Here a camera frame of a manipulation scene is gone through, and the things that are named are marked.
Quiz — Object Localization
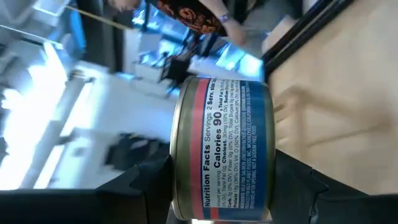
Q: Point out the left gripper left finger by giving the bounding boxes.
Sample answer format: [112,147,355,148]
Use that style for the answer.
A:
[0,154,174,224]

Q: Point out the person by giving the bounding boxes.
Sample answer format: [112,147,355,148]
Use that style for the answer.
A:
[105,0,249,47]

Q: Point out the yellow hanging cable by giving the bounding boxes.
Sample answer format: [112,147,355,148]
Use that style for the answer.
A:
[65,5,133,31]

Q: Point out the black office chair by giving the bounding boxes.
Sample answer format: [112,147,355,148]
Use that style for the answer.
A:
[159,55,192,91]

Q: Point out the blue Wild Planet salmon can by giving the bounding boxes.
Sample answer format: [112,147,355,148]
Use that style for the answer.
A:
[169,76,277,222]

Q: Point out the black aluminium frame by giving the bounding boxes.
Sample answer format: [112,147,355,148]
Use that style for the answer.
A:
[262,0,355,83]

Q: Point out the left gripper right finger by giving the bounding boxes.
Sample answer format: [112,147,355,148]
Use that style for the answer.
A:
[269,149,398,224]

